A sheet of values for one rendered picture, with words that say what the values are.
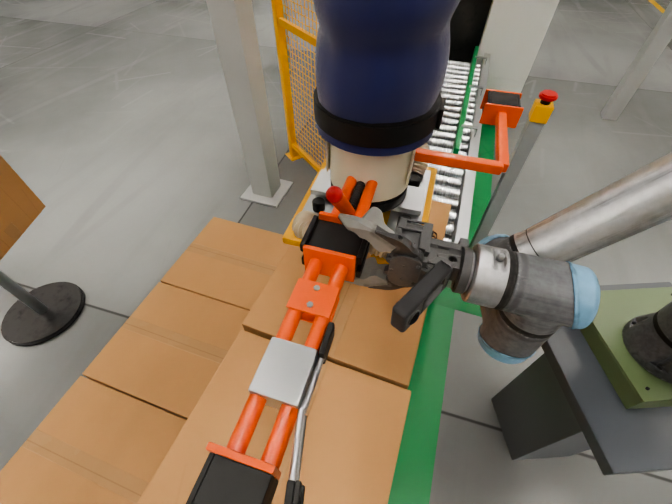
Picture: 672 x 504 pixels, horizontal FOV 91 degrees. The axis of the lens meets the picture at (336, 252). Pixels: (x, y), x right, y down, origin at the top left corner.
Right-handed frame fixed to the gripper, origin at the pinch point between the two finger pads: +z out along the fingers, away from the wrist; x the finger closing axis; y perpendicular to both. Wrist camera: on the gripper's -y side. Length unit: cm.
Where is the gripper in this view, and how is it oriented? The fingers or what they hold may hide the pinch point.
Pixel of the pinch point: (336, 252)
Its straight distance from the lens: 52.9
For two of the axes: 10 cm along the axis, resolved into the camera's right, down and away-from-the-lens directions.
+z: -9.6, -2.2, 1.8
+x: 0.0, -6.4, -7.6
